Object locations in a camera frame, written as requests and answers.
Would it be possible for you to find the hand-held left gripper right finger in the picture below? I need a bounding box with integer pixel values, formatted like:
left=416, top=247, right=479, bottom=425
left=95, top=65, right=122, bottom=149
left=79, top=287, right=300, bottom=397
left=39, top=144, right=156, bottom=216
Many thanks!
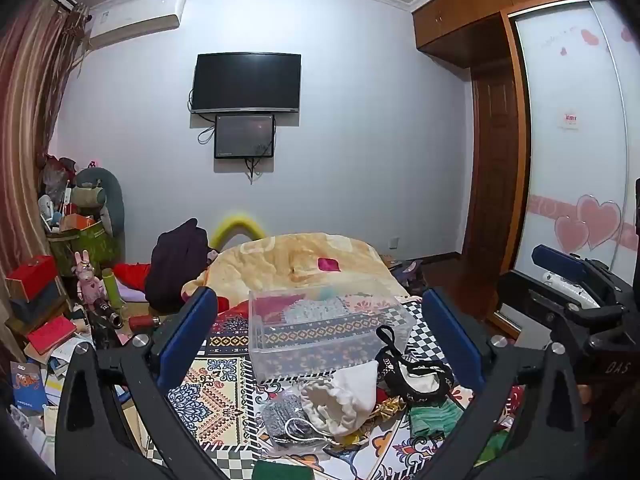
left=410, top=287, right=601, bottom=480

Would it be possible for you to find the brown striped curtain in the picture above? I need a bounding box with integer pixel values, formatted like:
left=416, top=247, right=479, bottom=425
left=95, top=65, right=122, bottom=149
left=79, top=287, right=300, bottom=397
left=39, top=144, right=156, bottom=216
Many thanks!
left=0, top=0, right=92, bottom=321

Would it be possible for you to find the patterned bedsheet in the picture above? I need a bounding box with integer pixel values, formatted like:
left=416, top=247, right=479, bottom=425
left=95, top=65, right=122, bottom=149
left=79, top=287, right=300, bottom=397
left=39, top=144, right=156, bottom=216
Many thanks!
left=117, top=294, right=551, bottom=480

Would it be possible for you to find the brown wooden door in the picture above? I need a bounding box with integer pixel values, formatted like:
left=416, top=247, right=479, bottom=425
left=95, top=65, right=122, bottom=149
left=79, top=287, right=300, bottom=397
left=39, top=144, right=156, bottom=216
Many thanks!
left=461, top=66, right=532, bottom=322

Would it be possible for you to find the black flashlight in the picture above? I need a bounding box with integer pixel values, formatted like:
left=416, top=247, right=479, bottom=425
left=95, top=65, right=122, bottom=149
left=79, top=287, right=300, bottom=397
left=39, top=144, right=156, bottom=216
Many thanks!
left=88, top=297, right=124, bottom=332

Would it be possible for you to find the white heart-print wardrobe door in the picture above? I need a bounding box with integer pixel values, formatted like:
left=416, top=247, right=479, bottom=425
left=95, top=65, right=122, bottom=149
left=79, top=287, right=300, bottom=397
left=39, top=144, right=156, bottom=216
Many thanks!
left=509, top=0, right=640, bottom=343

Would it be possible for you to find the dark green cloth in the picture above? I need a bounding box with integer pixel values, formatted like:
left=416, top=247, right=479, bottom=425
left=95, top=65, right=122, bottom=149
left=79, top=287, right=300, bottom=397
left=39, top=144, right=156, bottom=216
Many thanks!
left=251, top=459, right=322, bottom=480

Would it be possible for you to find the green tube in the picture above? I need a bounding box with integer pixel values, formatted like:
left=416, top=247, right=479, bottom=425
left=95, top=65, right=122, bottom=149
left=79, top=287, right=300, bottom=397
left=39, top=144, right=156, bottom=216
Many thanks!
left=101, top=268, right=124, bottom=312

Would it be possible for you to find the wooden overhead cabinet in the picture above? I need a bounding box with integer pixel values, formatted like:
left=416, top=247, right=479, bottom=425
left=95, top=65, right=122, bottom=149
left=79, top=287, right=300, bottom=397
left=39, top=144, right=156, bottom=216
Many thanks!
left=411, top=0, right=609, bottom=69

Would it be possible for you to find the clear plastic storage box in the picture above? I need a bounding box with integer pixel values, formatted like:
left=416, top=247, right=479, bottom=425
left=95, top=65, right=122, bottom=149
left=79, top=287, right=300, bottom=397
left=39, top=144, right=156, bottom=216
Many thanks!
left=248, top=287, right=417, bottom=385

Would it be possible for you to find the black and white undergarment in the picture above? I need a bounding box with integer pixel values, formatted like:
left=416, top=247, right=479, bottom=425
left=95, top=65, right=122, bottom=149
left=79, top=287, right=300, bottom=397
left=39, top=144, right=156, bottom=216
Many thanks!
left=374, top=325, right=456, bottom=403

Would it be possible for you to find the white dotted cloth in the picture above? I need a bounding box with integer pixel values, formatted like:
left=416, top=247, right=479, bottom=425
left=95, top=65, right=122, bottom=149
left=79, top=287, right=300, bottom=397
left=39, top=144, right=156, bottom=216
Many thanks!
left=542, top=270, right=601, bottom=310

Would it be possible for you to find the small wall monitor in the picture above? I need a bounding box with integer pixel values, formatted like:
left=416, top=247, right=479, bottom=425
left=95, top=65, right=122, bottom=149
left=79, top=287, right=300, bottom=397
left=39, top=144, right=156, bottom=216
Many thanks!
left=214, top=114, right=277, bottom=160

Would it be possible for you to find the red box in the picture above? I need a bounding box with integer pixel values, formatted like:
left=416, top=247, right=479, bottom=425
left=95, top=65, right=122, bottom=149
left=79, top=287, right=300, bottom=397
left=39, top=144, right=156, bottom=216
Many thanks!
left=6, top=255, right=59, bottom=302

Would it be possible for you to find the blue card packet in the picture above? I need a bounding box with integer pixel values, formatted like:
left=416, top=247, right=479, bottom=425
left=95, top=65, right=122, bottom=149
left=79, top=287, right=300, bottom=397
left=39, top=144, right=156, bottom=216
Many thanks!
left=11, top=362, right=49, bottom=412

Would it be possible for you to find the green basket with clutter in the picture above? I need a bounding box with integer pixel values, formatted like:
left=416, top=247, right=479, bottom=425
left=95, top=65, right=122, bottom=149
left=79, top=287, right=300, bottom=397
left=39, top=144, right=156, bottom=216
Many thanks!
left=47, top=219, right=122, bottom=277

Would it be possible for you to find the yellow fleece blanket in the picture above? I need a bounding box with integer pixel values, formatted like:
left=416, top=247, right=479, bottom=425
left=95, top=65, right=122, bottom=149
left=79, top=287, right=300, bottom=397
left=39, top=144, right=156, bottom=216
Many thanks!
left=181, top=232, right=412, bottom=312

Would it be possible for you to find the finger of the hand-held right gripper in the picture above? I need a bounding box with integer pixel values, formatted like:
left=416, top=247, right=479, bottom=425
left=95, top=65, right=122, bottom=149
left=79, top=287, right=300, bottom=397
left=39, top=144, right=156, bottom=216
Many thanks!
left=531, top=245, right=623, bottom=306
left=496, top=270, right=598, bottom=343

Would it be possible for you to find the wall-mounted television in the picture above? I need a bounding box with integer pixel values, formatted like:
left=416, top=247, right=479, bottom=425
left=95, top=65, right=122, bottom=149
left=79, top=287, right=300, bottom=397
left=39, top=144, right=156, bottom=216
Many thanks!
left=192, top=52, right=303, bottom=115

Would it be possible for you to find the grey knitted cloth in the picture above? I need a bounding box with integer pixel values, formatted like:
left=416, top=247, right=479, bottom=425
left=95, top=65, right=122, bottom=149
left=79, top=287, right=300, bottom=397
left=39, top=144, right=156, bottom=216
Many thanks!
left=260, top=392, right=332, bottom=457

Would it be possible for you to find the white air conditioner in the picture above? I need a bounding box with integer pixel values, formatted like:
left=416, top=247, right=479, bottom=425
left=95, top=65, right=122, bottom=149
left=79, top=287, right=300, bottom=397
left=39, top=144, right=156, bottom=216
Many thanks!
left=87, top=0, right=186, bottom=51

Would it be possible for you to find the red book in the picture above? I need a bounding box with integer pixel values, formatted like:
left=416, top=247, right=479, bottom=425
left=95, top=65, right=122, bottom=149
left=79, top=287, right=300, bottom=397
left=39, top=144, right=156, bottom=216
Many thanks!
left=26, top=315, right=79, bottom=356

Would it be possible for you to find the pink bunny toy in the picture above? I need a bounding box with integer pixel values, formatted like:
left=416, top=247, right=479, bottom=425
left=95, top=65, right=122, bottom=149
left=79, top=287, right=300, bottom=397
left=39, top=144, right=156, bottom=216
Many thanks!
left=73, top=249, right=105, bottom=305

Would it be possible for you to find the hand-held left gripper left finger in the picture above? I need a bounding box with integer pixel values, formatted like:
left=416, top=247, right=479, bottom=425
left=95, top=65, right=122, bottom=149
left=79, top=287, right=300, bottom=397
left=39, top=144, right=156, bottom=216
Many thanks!
left=54, top=286, right=236, bottom=480

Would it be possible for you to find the grey speckled cloth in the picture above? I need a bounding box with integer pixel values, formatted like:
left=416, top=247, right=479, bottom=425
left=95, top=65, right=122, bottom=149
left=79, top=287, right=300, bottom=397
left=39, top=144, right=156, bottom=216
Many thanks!
left=282, top=296, right=351, bottom=327

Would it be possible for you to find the dark purple backpack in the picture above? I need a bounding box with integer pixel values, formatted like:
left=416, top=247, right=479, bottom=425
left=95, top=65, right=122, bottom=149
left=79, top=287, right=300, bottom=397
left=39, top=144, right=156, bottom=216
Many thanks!
left=146, top=218, right=212, bottom=314

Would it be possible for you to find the gold and red wrapper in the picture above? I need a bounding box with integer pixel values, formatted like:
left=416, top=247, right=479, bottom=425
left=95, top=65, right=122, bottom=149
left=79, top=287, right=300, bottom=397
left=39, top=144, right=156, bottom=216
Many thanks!
left=375, top=396, right=407, bottom=418

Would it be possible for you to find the red cloth in box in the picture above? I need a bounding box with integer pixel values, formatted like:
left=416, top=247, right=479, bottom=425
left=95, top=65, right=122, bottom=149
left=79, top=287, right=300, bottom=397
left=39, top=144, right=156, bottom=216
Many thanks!
left=255, top=296, right=301, bottom=322

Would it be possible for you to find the yellow neck pillow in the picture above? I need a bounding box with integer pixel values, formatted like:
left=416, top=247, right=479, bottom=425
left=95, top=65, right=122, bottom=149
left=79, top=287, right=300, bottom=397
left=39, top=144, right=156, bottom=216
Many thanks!
left=210, top=212, right=265, bottom=252

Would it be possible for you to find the red garment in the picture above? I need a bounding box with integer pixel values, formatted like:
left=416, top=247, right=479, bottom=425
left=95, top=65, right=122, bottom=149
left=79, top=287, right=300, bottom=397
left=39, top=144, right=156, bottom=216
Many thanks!
left=112, top=262, right=153, bottom=292

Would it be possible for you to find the white drawstring pouch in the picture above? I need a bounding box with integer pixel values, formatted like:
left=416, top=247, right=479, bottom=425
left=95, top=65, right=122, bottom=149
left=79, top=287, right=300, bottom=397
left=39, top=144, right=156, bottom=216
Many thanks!
left=300, top=360, right=383, bottom=438

